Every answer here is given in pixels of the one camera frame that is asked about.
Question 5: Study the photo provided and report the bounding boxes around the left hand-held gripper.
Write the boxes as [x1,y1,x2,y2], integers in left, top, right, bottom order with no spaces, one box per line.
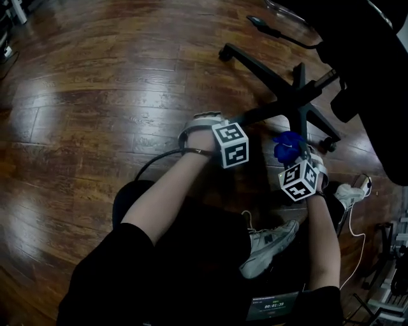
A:
[177,111,250,170]

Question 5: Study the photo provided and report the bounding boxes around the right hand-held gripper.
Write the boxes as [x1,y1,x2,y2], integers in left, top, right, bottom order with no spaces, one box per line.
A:
[278,145,330,203]

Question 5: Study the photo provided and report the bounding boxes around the blue cloth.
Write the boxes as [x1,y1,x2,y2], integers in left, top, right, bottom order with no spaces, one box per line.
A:
[272,130,307,166]

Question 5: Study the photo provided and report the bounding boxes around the black office chair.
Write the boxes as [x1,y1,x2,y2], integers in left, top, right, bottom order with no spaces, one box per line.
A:
[218,0,408,187]

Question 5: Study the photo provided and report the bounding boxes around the person's right forearm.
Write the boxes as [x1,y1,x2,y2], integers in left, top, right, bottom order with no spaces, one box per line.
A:
[305,194,341,290]

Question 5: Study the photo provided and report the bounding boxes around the person's left forearm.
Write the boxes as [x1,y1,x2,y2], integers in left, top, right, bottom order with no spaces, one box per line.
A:
[120,149,214,246]

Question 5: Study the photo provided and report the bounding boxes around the black mesh chrome chair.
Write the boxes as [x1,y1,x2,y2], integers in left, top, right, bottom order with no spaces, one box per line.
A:
[264,0,307,22]

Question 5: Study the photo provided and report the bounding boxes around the person's left hand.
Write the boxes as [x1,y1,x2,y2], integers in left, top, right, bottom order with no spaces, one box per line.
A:
[186,127,219,152]

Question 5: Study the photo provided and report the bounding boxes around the person's white sneaker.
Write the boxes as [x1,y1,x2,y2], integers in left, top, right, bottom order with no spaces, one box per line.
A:
[239,219,300,280]
[333,183,366,209]

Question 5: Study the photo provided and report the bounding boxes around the person's black trousers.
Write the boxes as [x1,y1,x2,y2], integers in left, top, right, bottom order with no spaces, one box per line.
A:
[112,180,347,287]

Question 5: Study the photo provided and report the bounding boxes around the black smartphone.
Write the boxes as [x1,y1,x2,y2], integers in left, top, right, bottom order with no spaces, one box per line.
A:
[245,290,312,322]

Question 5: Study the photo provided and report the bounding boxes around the black metal rack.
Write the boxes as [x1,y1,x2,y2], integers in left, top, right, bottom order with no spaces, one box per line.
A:
[350,219,408,326]

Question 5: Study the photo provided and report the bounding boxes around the person's black shirt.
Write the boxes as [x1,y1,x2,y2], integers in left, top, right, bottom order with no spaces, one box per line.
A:
[57,222,345,326]

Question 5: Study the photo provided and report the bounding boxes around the white desk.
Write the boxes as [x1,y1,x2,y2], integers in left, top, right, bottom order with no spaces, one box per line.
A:
[6,0,28,25]

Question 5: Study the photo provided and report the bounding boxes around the black cable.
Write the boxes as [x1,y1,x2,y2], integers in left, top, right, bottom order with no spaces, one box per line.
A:
[0,50,20,80]
[135,148,211,181]

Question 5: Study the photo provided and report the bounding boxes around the white cable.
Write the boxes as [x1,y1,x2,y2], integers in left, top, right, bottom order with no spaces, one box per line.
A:
[339,206,367,290]

